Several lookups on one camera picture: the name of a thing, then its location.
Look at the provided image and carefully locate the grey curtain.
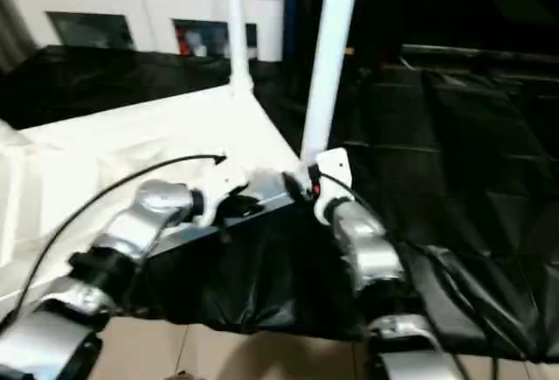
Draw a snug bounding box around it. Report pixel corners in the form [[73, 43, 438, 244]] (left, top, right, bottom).
[[0, 0, 38, 75]]

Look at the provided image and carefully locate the black mat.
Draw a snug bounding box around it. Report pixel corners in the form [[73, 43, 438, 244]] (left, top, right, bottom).
[[0, 43, 559, 363]]

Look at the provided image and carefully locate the black metal bar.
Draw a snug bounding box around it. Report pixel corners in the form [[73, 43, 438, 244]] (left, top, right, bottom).
[[400, 44, 559, 65]]

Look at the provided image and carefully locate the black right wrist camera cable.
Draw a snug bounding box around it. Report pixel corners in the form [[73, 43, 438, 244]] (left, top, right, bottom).
[[318, 169, 503, 380]]

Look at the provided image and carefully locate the white plastic table top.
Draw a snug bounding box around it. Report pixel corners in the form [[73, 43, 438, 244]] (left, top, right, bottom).
[[0, 80, 307, 322]]

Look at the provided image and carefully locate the white glass-door cabinet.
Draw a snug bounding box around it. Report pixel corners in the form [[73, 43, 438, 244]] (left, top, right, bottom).
[[10, 0, 287, 62]]

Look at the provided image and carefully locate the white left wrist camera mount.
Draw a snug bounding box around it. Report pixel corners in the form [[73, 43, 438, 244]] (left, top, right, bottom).
[[194, 156, 250, 227]]

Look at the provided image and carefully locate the white plastic table leg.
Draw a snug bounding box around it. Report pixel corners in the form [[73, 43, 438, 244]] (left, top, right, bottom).
[[299, 0, 364, 169], [223, 0, 257, 93]]

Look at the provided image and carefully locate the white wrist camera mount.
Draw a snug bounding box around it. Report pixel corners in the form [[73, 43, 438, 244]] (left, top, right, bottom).
[[194, 156, 250, 227], [310, 147, 354, 226]]

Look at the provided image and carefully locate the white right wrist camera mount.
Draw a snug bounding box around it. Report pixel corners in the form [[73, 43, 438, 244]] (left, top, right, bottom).
[[310, 147, 354, 226]]

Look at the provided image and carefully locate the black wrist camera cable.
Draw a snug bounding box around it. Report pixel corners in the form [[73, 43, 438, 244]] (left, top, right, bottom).
[[318, 169, 503, 380], [0, 153, 228, 327]]

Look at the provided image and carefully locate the black left wrist camera cable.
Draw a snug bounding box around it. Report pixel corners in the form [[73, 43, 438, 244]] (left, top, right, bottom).
[[0, 153, 228, 327]]

